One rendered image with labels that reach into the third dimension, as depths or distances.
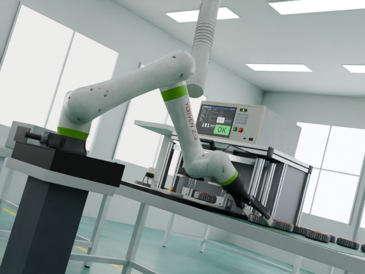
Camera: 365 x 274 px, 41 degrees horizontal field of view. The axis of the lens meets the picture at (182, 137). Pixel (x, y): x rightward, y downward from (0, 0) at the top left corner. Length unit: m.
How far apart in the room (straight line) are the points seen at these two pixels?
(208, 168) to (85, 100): 0.58
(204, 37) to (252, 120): 1.67
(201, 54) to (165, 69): 2.09
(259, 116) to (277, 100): 7.90
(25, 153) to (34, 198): 0.18
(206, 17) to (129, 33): 3.94
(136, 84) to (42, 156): 0.44
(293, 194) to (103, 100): 1.24
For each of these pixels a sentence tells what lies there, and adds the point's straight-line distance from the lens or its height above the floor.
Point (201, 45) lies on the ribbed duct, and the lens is 3.99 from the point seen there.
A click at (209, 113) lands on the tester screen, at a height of 1.25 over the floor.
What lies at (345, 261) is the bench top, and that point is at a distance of 1.69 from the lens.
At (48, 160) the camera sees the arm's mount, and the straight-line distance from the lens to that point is 1.81.
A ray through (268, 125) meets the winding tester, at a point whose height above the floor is 1.24.
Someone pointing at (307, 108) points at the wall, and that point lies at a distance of 9.92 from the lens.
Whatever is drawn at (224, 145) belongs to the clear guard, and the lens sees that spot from 2.22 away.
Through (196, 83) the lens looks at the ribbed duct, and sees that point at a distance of 3.74.
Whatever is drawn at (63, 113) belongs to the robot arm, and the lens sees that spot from 1.96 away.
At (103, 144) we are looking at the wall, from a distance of 7.75.
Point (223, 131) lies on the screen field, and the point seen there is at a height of 1.16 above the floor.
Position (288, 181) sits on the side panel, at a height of 0.99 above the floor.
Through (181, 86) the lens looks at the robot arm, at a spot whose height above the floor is 1.22.
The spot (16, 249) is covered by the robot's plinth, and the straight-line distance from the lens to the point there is 1.98.
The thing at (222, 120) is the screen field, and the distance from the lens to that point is 2.60.
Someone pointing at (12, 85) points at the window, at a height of 1.54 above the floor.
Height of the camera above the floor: 0.81
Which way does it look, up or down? 6 degrees up
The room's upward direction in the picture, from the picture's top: 15 degrees clockwise
